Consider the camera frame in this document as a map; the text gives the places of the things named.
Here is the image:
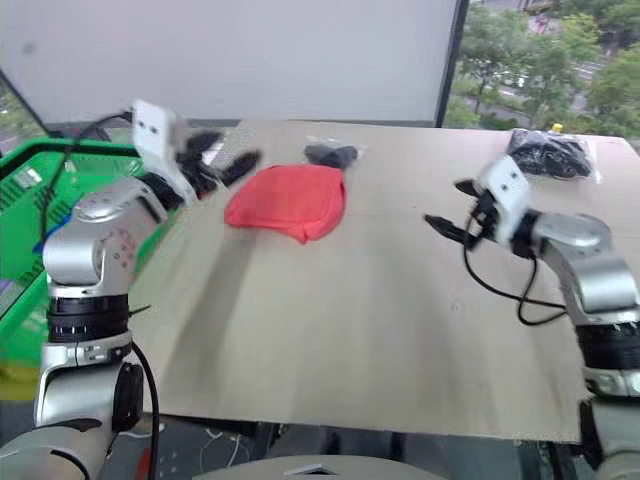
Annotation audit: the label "white cable under table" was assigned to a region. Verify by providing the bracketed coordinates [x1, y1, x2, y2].
[198, 426, 251, 470]

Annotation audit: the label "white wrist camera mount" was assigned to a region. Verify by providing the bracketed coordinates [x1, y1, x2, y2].
[473, 153, 533, 247]
[129, 98, 197, 202]

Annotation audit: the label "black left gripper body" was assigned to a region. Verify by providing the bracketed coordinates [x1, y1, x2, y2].
[174, 147, 227, 199]

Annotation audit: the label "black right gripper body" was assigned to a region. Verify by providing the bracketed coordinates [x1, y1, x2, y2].
[466, 191, 502, 247]

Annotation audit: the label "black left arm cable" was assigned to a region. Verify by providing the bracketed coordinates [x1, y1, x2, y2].
[37, 112, 162, 480]

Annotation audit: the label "white background panel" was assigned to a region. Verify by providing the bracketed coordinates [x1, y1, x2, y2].
[0, 0, 469, 127]

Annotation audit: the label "dark window frame post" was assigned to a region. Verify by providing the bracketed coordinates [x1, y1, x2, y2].
[432, 0, 472, 128]

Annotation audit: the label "green trees outside window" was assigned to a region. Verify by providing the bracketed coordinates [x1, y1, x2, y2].
[443, 0, 640, 137]

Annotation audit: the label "green plastic basket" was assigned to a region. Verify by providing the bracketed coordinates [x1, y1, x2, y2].
[0, 137, 181, 369]

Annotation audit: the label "large bagged black item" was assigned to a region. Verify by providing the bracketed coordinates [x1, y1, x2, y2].
[504, 127, 605, 185]

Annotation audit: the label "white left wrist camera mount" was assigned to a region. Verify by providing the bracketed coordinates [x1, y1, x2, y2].
[129, 98, 197, 202]

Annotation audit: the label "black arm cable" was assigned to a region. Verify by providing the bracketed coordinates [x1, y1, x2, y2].
[37, 112, 162, 480]
[462, 238, 570, 327]

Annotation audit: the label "red fabric pouch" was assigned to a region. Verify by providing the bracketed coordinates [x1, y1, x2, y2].
[223, 164, 349, 246]

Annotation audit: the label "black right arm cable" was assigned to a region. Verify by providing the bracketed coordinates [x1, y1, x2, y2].
[462, 238, 570, 327]

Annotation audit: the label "small bagged black item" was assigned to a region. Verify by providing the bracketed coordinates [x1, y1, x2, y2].
[302, 133, 370, 172]

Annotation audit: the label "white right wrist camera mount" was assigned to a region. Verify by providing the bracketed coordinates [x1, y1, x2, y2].
[473, 153, 533, 247]

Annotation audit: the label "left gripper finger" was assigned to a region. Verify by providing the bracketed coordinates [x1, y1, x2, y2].
[219, 149, 264, 189]
[184, 128, 225, 158]

